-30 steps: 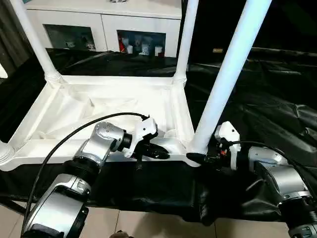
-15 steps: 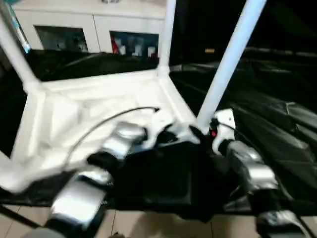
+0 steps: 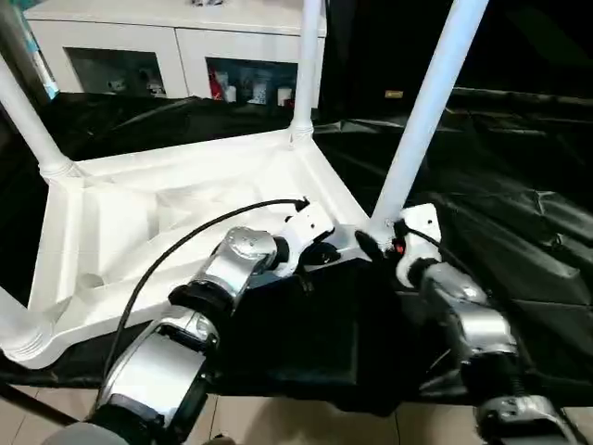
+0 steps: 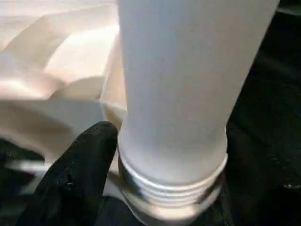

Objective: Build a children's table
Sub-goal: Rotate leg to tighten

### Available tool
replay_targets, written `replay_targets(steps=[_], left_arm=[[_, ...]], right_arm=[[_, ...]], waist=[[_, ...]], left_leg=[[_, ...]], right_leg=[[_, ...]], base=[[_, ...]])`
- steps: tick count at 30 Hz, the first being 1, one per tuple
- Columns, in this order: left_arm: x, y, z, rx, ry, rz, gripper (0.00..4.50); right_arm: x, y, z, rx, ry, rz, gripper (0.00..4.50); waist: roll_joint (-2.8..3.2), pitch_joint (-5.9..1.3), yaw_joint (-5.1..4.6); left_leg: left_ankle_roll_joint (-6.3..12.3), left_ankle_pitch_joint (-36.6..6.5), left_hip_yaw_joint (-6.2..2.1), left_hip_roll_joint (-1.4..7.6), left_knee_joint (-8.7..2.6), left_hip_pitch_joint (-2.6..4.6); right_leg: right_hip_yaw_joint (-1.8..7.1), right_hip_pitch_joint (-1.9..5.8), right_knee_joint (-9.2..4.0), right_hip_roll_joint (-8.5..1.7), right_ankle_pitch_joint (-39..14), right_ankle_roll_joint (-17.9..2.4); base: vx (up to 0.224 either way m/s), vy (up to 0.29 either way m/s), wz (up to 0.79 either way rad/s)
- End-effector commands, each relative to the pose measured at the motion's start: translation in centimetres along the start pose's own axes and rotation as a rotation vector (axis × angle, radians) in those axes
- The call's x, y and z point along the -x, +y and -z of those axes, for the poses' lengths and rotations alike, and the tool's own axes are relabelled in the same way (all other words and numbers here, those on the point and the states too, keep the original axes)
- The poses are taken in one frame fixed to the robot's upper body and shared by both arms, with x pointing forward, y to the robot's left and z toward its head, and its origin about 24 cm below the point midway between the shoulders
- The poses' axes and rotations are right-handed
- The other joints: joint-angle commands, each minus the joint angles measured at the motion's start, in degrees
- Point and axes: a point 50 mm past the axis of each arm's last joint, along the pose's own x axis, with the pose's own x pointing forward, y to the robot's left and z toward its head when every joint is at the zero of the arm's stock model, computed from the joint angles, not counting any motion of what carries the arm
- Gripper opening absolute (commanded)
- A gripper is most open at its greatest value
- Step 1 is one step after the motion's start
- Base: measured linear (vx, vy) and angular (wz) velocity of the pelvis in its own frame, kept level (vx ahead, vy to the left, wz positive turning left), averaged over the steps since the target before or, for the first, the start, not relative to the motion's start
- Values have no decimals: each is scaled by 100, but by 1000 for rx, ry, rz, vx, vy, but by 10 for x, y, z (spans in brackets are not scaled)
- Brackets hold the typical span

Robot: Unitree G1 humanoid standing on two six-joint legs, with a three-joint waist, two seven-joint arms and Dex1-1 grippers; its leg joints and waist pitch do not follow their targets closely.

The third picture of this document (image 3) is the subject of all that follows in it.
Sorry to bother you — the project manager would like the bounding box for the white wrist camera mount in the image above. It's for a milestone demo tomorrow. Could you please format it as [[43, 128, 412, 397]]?
[[276, 201, 335, 278], [393, 202, 441, 289]]

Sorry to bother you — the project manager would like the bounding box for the white glass door cabinet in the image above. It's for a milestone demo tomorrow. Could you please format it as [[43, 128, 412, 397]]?
[[22, 0, 328, 108]]

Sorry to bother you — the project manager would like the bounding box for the white blue patterned roll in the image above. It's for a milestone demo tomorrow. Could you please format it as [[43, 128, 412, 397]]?
[[16, 0, 61, 101]]

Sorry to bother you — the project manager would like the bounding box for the white plastic table leg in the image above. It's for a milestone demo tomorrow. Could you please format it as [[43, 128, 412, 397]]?
[[0, 282, 53, 371], [370, 0, 490, 245], [287, 0, 329, 140], [0, 53, 78, 180]]

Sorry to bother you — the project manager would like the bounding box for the white plastic table top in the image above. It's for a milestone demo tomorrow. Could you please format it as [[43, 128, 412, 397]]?
[[2, 127, 384, 371]]

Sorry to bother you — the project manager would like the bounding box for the beige curtain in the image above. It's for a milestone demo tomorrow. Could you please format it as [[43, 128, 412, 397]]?
[[0, 0, 36, 94]]

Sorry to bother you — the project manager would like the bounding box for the black work mat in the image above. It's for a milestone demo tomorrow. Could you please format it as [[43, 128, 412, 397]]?
[[0, 90, 593, 416]]

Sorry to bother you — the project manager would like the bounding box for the black metal table frame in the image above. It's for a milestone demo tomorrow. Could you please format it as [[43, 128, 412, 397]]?
[[0, 384, 78, 426]]

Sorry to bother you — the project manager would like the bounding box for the dark long rod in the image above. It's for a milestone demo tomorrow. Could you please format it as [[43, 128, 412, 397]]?
[[453, 85, 593, 108]]

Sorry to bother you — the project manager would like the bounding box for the white tub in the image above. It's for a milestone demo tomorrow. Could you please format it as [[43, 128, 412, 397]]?
[[249, 78, 271, 106]]

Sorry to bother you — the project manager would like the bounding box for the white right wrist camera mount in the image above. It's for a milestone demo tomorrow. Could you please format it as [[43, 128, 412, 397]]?
[[393, 202, 441, 289]]

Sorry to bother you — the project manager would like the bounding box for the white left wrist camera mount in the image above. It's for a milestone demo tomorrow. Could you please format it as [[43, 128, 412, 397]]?
[[276, 201, 335, 278]]

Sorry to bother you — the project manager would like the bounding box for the dark grey robot torso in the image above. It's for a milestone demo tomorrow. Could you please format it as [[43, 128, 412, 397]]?
[[45, 419, 131, 445]]

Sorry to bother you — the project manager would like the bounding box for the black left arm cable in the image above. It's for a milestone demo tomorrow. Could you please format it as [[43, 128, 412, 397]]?
[[92, 197, 310, 409]]

